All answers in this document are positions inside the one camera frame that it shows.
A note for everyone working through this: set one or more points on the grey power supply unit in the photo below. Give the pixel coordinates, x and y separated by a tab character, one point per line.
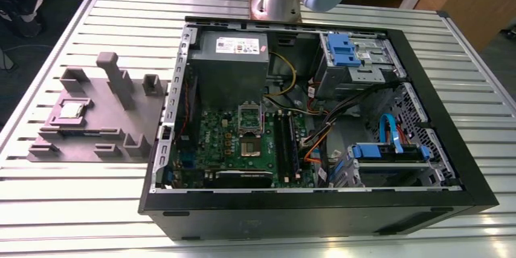
225	73

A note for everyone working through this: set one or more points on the green motherboard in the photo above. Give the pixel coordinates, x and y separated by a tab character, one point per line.
217	149

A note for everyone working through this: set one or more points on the metal drive cage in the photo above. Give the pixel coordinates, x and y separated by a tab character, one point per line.
371	76

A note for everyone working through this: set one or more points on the hard disk in blue carrier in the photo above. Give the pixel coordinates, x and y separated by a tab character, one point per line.
368	150

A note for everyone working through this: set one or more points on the black RAM slot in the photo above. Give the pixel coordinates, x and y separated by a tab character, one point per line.
280	146
284	146
289	146

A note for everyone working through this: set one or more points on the black graphics card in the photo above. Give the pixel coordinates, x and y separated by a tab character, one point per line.
241	178

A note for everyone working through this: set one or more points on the CPU socket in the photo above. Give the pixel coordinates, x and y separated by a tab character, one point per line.
252	147

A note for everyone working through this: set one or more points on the black PC case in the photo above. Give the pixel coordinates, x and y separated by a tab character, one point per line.
281	209

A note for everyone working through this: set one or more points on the blue plastic drive latch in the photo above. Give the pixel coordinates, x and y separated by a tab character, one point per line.
344	49

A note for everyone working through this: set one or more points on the grey parts rack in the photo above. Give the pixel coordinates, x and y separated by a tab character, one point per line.
120	137

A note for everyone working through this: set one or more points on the metal disk bay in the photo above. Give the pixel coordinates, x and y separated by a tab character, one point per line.
395	165

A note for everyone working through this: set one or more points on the silver CPU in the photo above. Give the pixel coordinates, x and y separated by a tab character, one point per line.
72	110

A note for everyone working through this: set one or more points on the RAM stick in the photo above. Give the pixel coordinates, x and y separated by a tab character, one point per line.
80	133
293	146

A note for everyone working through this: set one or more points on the thin metal locking lever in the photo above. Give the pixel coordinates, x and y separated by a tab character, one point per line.
264	125

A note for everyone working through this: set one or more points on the blue VGA port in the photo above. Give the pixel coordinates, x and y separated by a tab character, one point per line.
168	178

